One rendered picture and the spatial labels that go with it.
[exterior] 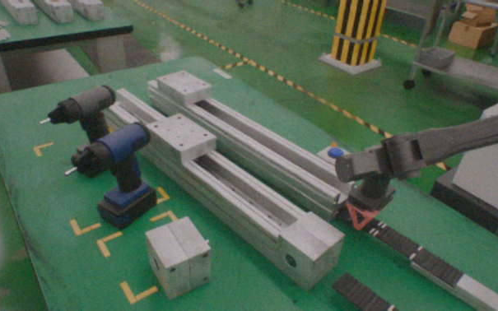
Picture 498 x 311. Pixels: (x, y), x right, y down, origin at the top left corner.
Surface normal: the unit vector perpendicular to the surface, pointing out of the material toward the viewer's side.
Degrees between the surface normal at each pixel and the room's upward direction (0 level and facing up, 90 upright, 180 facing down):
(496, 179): 90
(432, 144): 66
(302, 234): 0
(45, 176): 0
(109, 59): 90
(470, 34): 89
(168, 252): 0
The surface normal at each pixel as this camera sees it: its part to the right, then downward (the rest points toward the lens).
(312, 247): 0.06, -0.82
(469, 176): -0.80, 0.30
